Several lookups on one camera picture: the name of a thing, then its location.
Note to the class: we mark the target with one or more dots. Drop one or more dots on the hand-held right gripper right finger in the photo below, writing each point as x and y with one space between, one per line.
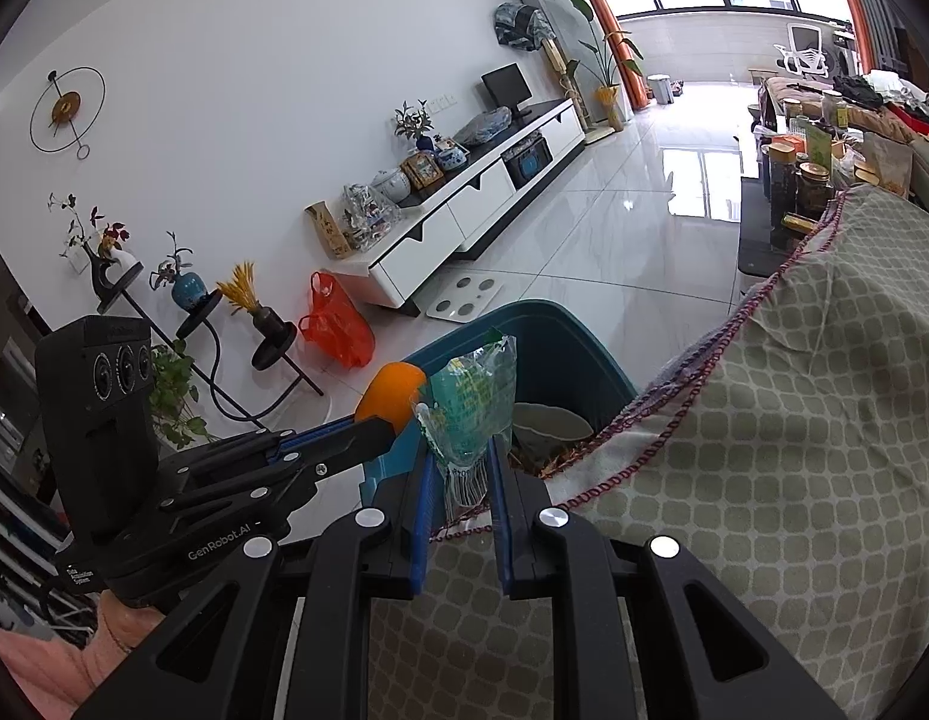
500 532

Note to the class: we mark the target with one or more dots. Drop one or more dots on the small plant in teal vase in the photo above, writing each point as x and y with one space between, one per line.
187 289

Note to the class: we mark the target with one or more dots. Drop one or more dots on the clear bag of figurines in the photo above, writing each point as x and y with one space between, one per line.
368 216

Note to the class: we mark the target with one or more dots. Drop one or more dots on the black monitor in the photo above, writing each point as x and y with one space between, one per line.
505 86

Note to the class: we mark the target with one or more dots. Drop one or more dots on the white black tv stand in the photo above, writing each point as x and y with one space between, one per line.
479 191

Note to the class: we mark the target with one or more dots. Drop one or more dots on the round wall clock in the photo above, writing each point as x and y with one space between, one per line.
63 106

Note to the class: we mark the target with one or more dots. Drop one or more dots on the orange peel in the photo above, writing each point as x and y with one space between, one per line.
389 394

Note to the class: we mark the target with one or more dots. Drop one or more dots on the white bathroom scale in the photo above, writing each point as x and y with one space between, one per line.
464 298

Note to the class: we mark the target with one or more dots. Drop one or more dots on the blue white ceramic jar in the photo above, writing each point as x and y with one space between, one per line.
451 155

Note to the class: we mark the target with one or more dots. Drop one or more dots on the green leafy floor plant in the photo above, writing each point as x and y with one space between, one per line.
175 390

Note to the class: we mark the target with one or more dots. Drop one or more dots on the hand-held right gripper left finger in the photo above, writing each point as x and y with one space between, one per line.
427 525

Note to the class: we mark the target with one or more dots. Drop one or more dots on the green clear plastic wrapper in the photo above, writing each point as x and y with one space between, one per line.
472 397

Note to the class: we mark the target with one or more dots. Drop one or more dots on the orange grey curtain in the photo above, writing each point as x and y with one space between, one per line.
610 30
865 7

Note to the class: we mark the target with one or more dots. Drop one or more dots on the yellow wheat in black vase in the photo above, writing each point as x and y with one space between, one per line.
243 292

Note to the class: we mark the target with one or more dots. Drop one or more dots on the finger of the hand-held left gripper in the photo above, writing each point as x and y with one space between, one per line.
352 446
314 437

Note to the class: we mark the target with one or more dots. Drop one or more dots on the dark coffee table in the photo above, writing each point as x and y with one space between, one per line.
756 240

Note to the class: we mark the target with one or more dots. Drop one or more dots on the blue plastic trash bin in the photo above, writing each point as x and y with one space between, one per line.
569 349

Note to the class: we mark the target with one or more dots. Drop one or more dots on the person's left hand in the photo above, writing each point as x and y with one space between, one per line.
130 624

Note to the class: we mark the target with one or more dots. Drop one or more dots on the red leaf branch vase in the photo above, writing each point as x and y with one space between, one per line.
108 240

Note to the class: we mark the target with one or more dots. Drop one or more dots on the person's left forearm pink sleeve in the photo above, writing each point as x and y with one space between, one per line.
37 679

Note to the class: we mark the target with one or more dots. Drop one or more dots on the kraft paper snack bag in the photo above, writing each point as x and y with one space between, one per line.
888 165

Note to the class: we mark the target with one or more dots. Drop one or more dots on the black tiered plant stand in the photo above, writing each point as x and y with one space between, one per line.
273 345

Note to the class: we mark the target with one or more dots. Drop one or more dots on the framed picture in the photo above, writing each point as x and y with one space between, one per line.
423 172

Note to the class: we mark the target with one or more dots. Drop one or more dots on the brown patterned box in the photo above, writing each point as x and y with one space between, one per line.
329 229

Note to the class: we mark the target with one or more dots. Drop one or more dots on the blue grey plastic bundle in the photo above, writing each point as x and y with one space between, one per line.
483 127

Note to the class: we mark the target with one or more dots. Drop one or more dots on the leafy plant in blue vase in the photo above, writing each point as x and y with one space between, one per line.
413 124

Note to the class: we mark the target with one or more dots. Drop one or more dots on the cloth covered standing fan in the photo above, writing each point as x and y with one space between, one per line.
520 26

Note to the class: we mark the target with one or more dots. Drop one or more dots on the white office chair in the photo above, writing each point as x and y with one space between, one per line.
805 52

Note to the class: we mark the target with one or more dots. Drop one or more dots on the tall plant in yellow pot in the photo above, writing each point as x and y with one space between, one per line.
606 101

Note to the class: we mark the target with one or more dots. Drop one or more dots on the green box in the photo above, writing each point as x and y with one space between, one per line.
818 144

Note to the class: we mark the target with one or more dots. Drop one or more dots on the red plastic bag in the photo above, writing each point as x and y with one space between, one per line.
337 326

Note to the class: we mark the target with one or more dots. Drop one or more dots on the black bag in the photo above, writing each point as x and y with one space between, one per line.
863 90

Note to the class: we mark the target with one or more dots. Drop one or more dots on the small white bin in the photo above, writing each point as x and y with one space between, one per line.
661 88

